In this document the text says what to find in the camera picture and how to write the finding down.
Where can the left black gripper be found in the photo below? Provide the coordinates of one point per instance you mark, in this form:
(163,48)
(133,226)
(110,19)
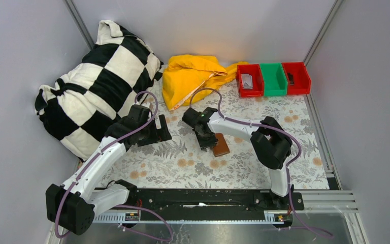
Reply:
(161,131)

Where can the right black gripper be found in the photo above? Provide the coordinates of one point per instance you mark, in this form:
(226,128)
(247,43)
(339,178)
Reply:
(205,142)

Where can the brown leather card holder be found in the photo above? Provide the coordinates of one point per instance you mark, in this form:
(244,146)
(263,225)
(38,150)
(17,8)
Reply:
(220,148)

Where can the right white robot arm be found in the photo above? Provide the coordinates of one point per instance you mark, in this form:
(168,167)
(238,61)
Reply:
(272,147)

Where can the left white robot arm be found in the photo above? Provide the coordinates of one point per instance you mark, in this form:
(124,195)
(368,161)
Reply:
(74,204)

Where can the silver VIP card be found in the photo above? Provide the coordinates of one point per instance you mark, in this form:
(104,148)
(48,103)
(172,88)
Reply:
(247,81)

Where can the black card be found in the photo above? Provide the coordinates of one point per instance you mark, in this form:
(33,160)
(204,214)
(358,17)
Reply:
(291,79)

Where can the floral table mat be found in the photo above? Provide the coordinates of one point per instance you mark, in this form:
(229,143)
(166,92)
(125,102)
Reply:
(180,163)

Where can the yellow cloth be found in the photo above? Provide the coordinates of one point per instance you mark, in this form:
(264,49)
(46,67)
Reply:
(189,77)

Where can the left red bin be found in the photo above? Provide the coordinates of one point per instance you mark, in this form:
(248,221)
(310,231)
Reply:
(258,82)

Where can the red bin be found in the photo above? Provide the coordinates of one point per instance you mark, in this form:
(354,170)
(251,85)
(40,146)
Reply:
(258,82)
(302,79)

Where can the black white checkered pillow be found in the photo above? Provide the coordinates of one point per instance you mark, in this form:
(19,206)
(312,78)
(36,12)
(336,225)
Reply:
(80,106)

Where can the green bin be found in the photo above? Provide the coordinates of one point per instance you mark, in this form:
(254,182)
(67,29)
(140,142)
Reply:
(275,80)

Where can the right red bin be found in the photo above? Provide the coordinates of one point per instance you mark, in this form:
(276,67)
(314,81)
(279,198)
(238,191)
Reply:
(302,79)

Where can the aluminium frame rail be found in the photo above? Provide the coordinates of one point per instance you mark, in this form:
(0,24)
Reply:
(329,201)

